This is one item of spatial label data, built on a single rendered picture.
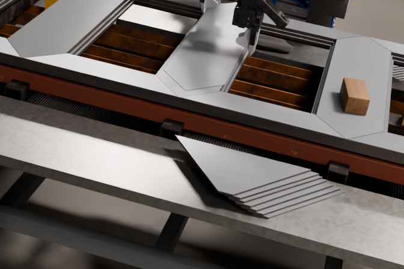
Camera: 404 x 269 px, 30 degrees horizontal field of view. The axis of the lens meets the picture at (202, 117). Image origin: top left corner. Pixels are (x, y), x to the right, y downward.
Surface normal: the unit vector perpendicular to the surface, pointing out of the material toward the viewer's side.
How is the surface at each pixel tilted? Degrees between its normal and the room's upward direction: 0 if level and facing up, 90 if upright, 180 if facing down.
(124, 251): 90
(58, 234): 90
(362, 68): 0
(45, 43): 0
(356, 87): 0
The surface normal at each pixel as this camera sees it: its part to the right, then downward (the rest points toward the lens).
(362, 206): 0.14, -0.86
